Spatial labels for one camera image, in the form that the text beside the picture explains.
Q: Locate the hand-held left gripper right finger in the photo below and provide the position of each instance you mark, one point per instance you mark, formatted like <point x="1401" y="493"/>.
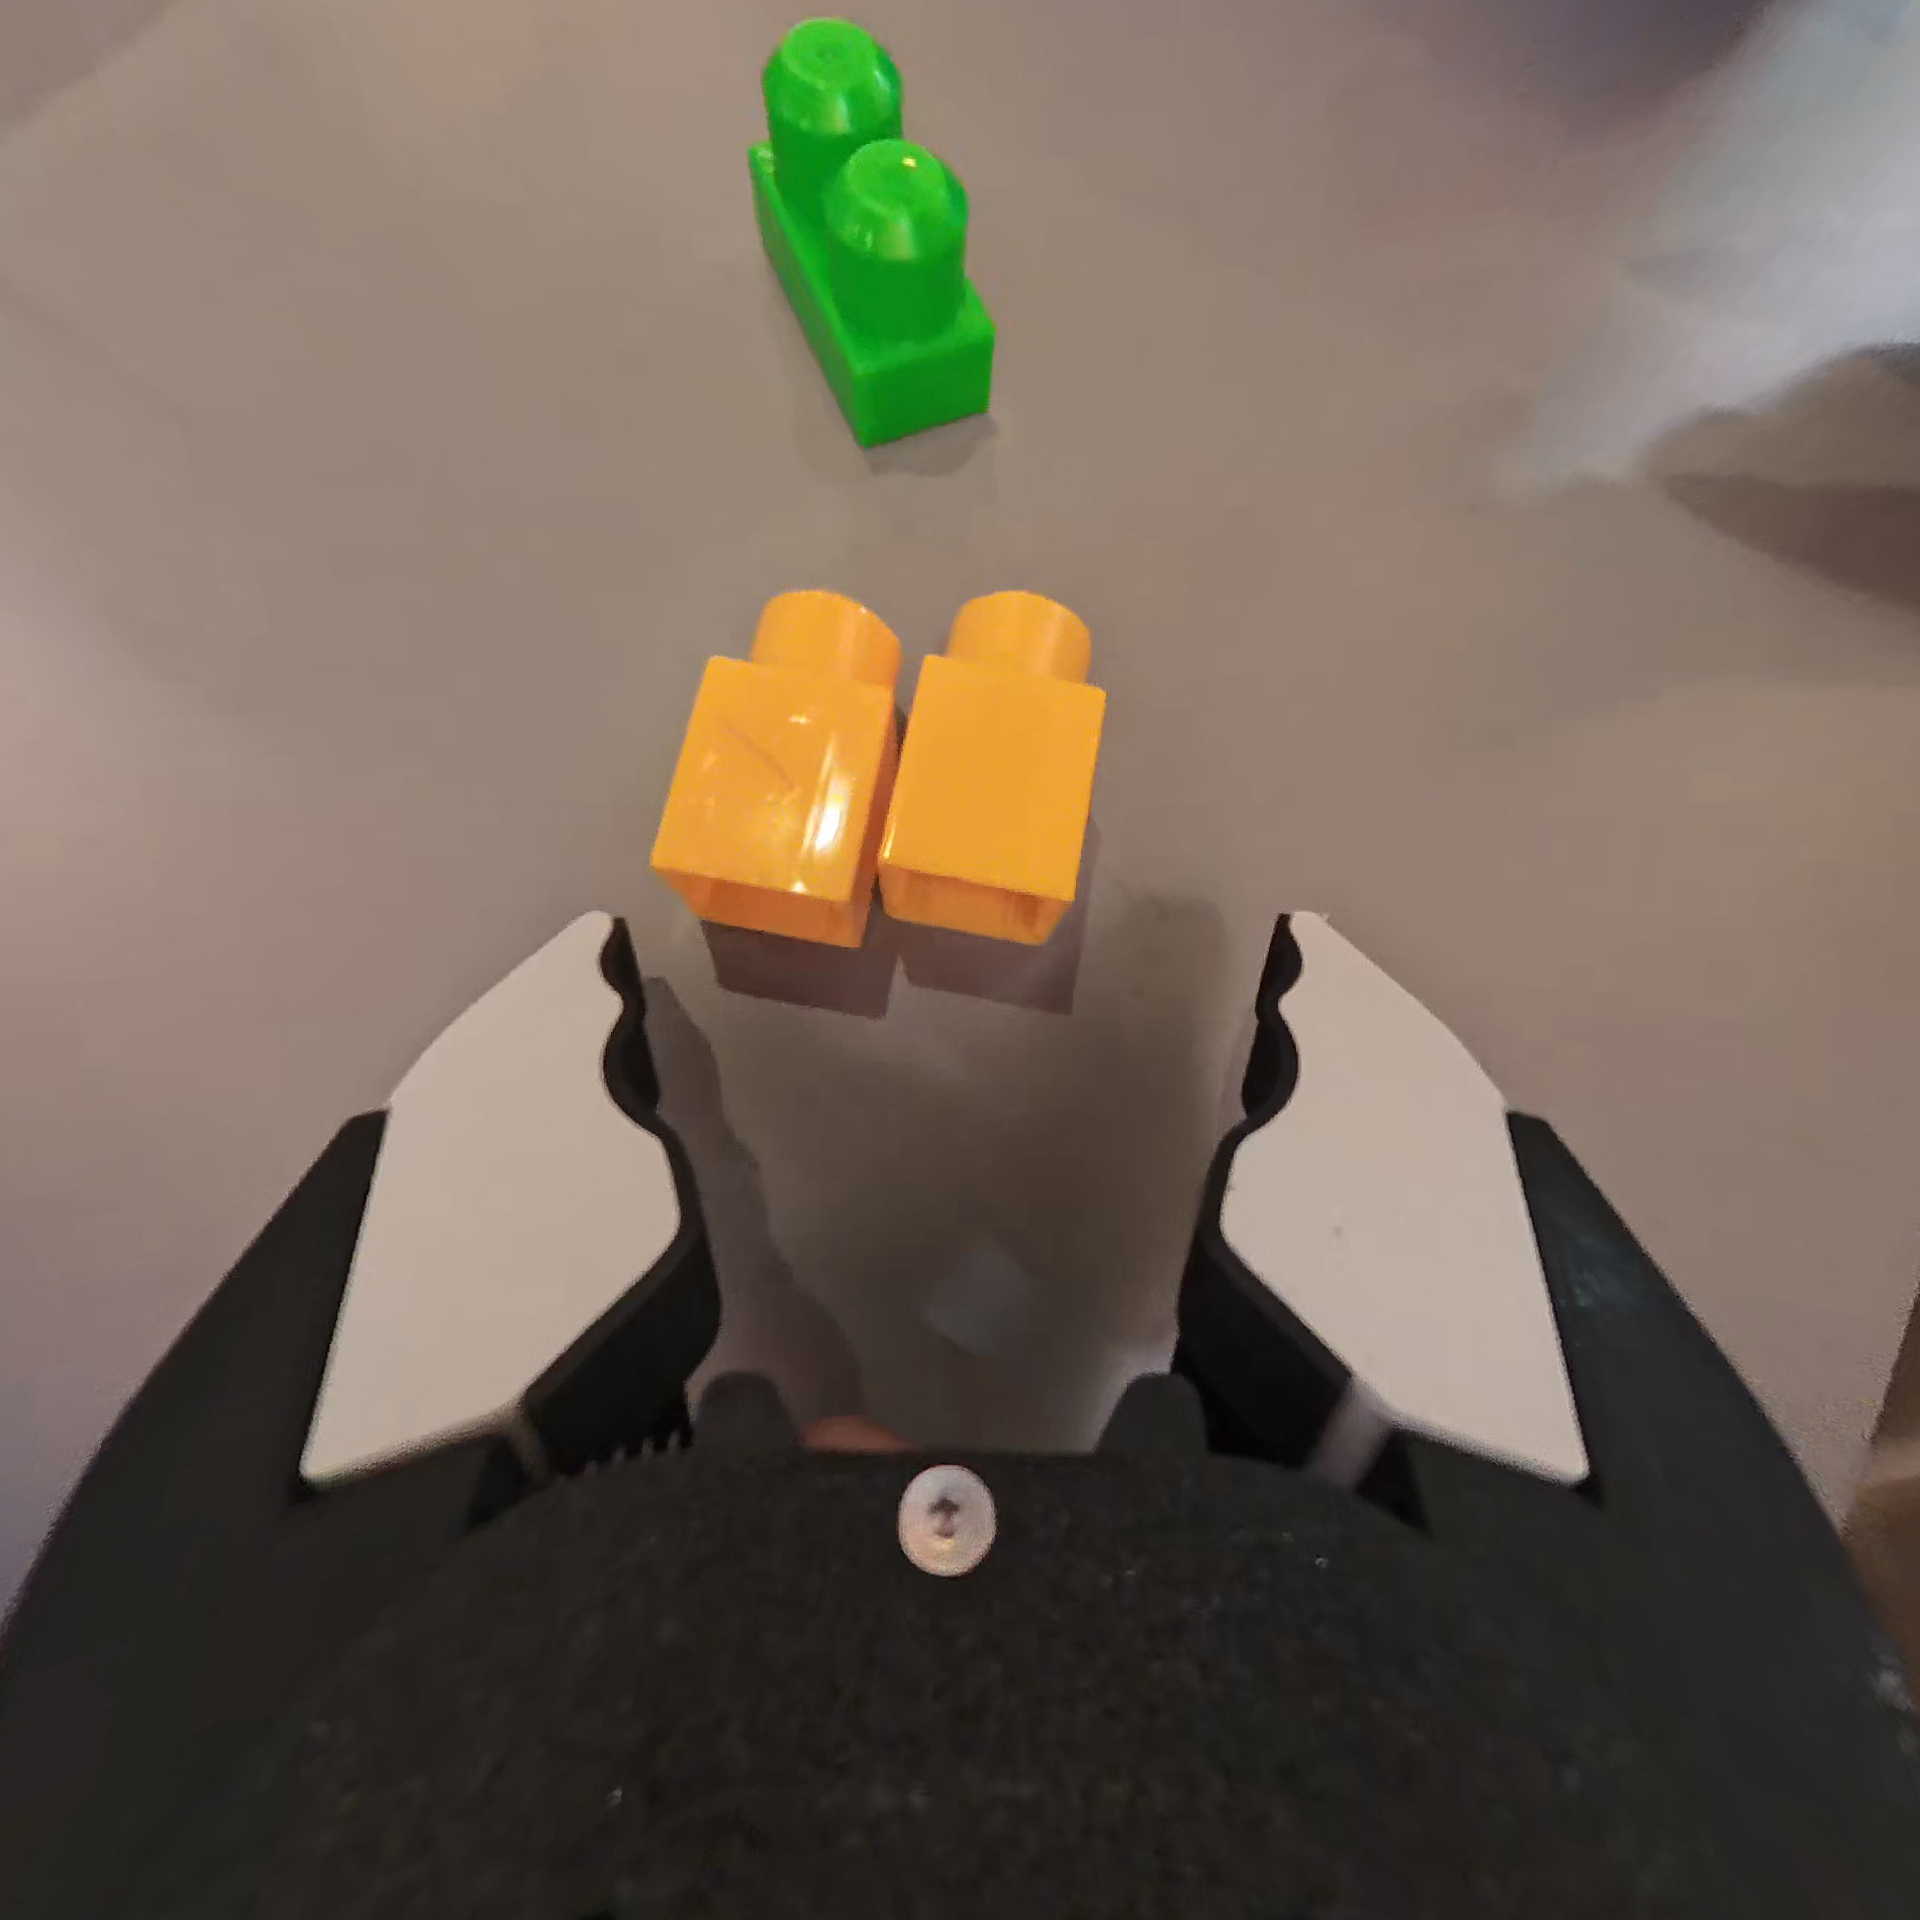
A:
<point x="1412" y="1230"/>

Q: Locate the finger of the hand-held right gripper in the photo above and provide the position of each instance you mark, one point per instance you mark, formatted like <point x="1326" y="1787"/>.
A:
<point x="1772" y="242"/>

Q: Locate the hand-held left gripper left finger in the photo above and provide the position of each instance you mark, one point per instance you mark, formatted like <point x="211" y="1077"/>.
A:
<point x="482" y="1230"/>

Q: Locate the yellow toy building block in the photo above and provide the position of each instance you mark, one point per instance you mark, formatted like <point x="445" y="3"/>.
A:
<point x="991" y="781"/>
<point x="766" y="781"/>

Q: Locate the green two-stud toy block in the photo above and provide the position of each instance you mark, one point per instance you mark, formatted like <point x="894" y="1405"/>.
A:
<point x="871" y="271"/>

